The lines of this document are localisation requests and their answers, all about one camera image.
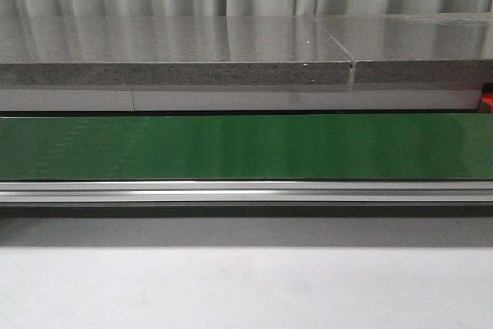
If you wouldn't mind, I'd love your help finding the green conveyor belt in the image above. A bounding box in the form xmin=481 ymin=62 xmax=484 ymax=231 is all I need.
xmin=1 ymin=113 xmax=492 ymax=180

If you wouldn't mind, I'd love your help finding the grey speckled stone slab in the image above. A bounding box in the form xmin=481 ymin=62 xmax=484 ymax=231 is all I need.
xmin=1 ymin=16 xmax=350 ymax=86

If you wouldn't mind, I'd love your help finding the white cabinet panel under slab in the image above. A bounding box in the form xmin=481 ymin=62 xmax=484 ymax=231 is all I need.
xmin=1 ymin=84 xmax=482 ymax=112

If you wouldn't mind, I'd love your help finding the red object at edge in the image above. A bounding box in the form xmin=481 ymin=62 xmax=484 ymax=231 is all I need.
xmin=478 ymin=92 xmax=493 ymax=113

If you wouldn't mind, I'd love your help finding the aluminium conveyor side rail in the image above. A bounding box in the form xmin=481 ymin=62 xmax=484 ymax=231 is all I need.
xmin=1 ymin=180 xmax=492 ymax=206

